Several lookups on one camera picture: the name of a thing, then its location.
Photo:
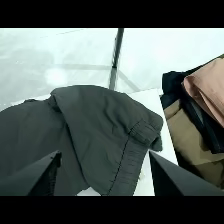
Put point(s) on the pink garment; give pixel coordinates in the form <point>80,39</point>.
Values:
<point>208,90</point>

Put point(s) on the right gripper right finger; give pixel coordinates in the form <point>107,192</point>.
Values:
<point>173,181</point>

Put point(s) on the olive brown garment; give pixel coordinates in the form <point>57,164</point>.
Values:
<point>190,140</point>

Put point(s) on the black garment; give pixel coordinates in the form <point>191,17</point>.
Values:
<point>176,88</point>

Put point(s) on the dark grey pants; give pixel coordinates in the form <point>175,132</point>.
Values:
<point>86,133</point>

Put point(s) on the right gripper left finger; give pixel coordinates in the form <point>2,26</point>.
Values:
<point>36,176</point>

